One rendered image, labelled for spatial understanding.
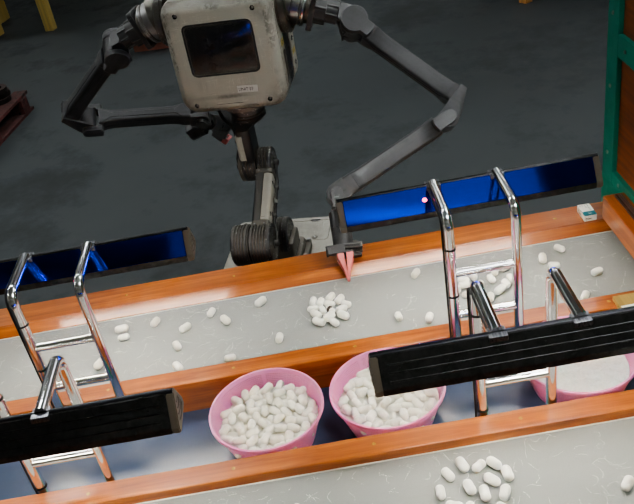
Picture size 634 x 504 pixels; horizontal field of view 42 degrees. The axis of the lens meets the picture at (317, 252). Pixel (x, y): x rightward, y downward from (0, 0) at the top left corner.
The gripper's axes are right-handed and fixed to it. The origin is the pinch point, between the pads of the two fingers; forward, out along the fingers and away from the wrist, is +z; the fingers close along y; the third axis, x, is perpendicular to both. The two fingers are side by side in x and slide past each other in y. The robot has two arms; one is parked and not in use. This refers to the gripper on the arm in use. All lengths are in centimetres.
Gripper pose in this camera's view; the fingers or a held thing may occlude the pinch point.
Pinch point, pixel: (348, 278)
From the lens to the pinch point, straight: 226.1
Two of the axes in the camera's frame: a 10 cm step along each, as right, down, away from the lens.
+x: 0.6, 3.0, 9.5
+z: 1.4, 9.4, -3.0
